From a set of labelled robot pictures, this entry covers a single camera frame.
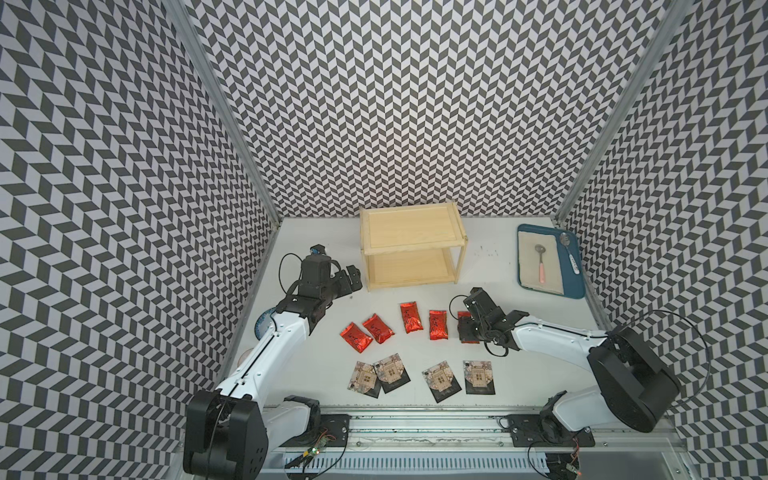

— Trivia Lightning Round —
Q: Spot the light wooden two-tier shelf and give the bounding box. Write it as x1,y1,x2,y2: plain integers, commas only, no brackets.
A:
360,202,468,290

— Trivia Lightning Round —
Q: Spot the brown tea bag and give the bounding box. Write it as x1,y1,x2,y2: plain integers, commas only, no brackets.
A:
348,361,381,398
373,354,410,393
463,360,495,395
422,361,462,403

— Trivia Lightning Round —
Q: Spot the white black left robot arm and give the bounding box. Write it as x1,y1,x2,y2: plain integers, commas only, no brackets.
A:
183,245,362,479

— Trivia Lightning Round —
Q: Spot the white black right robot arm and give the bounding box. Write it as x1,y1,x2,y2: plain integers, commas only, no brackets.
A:
462,287,682,443

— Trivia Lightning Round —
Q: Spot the blue patterned bowl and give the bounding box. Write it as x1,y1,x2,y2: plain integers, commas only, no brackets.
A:
254,308,278,341

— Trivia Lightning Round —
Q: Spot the beige cloth mat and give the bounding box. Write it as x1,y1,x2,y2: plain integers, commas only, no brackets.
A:
518,231,565,295

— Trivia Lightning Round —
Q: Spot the small pink dish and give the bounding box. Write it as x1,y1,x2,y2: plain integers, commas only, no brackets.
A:
238,348,253,366

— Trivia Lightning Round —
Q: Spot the blue tray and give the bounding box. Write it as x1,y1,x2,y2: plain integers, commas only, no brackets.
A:
517,224,586,299

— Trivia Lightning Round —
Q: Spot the pink handled spoon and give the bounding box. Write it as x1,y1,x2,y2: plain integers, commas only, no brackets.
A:
535,244,547,285

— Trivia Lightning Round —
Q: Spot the white handled spoon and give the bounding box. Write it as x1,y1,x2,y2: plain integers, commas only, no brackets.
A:
559,231,581,275

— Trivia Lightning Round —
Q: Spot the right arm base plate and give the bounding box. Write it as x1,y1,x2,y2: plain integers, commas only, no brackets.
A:
505,414,596,447

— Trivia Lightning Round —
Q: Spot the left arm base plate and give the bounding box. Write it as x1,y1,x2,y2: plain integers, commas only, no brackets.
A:
282,414,351,447

